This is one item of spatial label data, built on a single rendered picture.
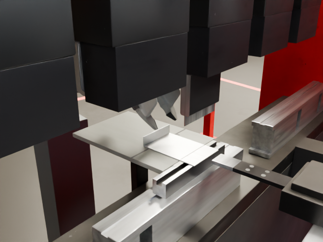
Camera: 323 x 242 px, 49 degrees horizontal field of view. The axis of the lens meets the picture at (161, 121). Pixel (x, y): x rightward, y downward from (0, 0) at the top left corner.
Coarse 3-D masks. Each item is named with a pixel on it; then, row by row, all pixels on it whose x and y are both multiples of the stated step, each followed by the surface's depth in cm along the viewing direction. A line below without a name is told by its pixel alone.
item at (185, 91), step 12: (192, 84) 60; (204, 84) 63; (216, 84) 67; (192, 96) 61; (204, 96) 64; (216, 96) 68; (180, 108) 63; (192, 108) 62; (204, 108) 65; (192, 120) 65
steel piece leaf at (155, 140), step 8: (168, 128) 79; (144, 136) 73; (152, 136) 75; (160, 136) 77; (168, 136) 78; (176, 136) 78; (144, 144) 74; (152, 144) 74; (160, 144) 74; (168, 144) 74; (176, 144) 74; (184, 144) 74; (192, 144) 74; (200, 144) 74; (160, 152) 71; (168, 152) 71; (176, 152) 71; (184, 152) 71; (192, 152) 71
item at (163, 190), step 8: (224, 144) 75; (216, 152) 72; (208, 160) 71; (176, 168) 66; (184, 168) 65; (192, 168) 66; (200, 168) 69; (160, 176) 63; (168, 176) 64; (176, 176) 63; (184, 176) 65; (192, 176) 67; (152, 184) 63; (160, 184) 62; (168, 184) 61; (176, 184) 63; (184, 184) 65; (160, 192) 62; (168, 192) 62
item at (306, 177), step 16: (224, 160) 67; (240, 160) 67; (256, 176) 62; (272, 176) 62; (304, 176) 56; (320, 176) 56; (288, 192) 54; (304, 192) 54; (320, 192) 52; (288, 208) 55; (304, 208) 53; (320, 208) 52; (320, 224) 52
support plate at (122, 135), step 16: (128, 112) 92; (96, 128) 82; (112, 128) 82; (128, 128) 82; (144, 128) 82; (160, 128) 82; (176, 128) 82; (96, 144) 75; (112, 144) 75; (128, 144) 75; (128, 160) 70; (144, 160) 68; (160, 160) 68; (176, 160) 68
